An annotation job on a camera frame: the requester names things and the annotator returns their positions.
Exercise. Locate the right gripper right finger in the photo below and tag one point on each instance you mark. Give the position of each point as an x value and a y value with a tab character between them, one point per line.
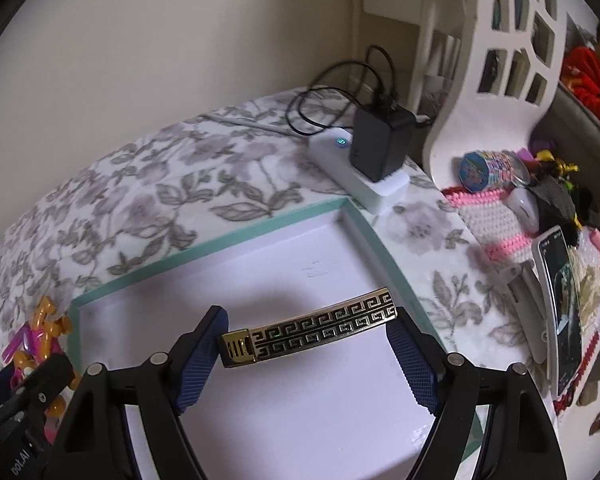
519	441

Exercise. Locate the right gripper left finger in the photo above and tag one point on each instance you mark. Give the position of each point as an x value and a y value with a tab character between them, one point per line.
94	439

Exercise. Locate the orange puppy toy figure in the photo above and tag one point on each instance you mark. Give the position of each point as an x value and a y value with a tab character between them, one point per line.
36	340

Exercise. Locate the gold black patterned bar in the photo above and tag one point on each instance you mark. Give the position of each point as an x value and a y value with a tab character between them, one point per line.
308	331

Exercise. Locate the silver hair clip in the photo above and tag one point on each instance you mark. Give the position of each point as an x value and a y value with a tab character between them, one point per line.
528	301

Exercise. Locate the smartphone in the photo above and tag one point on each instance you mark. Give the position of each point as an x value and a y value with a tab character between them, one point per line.
561	308

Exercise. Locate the teal white box tray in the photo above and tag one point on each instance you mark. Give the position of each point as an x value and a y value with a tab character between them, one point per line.
306	294

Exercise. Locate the pink white knitted mat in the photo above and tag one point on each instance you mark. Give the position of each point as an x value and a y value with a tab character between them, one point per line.
495	227

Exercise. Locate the white computer mouse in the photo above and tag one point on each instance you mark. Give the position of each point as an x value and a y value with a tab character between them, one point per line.
522	203

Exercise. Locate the floral grey white blanket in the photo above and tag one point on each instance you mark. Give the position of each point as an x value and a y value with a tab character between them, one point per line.
214	174

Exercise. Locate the black power adapter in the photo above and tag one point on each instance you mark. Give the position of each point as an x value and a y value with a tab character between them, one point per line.
380	141

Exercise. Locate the white cutout basket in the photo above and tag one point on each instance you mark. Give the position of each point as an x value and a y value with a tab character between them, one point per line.
505	79

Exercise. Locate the person in red clothes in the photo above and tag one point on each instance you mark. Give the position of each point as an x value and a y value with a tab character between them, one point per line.
581	75

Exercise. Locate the white shelf unit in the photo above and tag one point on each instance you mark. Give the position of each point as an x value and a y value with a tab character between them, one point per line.
423	36

